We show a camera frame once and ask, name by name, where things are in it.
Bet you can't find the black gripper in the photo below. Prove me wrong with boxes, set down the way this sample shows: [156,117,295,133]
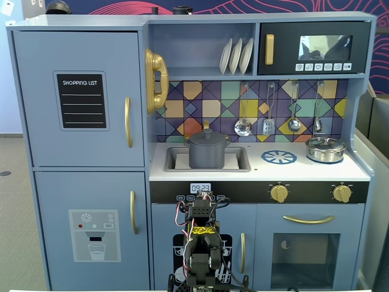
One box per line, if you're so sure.
[185,199,220,228]

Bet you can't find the gray pot lid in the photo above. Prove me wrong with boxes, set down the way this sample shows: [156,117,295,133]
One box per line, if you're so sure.
[188,128,227,146]

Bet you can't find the steel pot glass lid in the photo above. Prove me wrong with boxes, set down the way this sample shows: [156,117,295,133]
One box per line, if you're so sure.
[306,136,345,150]

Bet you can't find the blue dishwasher cabinet door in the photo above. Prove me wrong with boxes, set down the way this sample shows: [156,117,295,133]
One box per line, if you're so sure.
[151,203,258,291]

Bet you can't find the gray toy pot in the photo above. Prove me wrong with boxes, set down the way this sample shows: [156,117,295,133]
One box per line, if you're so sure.
[184,135,231,169]

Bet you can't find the gray sink basin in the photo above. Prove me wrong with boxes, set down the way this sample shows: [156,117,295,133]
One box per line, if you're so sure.
[164,146,252,173]

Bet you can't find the blue oven door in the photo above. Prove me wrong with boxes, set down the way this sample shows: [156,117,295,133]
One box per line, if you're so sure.
[255,203,365,291]

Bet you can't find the gold stove knob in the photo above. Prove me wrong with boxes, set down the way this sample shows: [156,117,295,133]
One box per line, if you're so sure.
[269,184,289,204]
[332,184,353,204]

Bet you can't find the steel skimmer spoon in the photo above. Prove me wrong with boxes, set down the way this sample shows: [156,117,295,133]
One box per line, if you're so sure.
[234,82,253,137]

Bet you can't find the steel slotted spatula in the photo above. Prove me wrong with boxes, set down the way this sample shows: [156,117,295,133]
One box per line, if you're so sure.
[262,82,277,136]

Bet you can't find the steel ladle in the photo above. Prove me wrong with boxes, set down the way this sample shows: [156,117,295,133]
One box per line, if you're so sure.
[287,81,302,133]

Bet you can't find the stainless steel pot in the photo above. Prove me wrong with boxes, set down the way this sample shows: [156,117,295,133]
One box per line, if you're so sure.
[305,137,348,164]

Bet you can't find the small steel whisk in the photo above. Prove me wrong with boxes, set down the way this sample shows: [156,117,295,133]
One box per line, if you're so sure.
[312,80,325,133]

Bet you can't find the blue freezer door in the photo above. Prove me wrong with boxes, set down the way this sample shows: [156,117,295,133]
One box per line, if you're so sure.
[34,171,151,291]

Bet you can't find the white toy plate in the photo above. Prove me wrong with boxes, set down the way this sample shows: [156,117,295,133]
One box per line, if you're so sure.
[219,37,233,75]
[229,37,244,75]
[239,37,254,75]

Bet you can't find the gold toy telephone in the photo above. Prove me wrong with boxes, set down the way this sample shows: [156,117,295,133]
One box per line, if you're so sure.
[144,47,170,115]

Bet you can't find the black shopping list chalkboard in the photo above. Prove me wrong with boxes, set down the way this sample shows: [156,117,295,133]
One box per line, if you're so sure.
[53,71,111,131]

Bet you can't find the black toy microwave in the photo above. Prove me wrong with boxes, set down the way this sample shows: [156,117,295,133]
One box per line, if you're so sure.
[257,21,372,75]

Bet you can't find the blue fridge door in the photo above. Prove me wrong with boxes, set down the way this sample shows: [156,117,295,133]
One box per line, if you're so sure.
[12,30,145,167]

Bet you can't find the blue toy kitchen unit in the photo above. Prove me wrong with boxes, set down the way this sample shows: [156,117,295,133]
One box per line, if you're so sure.
[5,11,377,292]

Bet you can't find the black helmet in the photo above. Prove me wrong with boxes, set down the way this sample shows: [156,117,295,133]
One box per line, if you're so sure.
[45,0,73,15]

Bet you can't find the white paper note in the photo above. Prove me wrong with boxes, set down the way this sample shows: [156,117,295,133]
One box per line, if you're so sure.
[0,0,15,16]

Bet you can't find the gold cabinet handle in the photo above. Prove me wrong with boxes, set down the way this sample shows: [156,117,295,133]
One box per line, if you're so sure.
[239,232,246,274]

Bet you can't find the gold freezer handle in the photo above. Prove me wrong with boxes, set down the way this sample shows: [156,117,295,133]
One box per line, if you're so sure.
[129,190,139,235]

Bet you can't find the gold oven handle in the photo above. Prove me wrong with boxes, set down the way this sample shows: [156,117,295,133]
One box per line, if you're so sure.
[283,215,336,225]

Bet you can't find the gold fridge handle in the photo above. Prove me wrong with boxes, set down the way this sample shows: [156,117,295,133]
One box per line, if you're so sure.
[124,97,134,149]

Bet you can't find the gold microwave handle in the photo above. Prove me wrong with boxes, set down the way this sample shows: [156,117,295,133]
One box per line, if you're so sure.
[264,33,275,66]

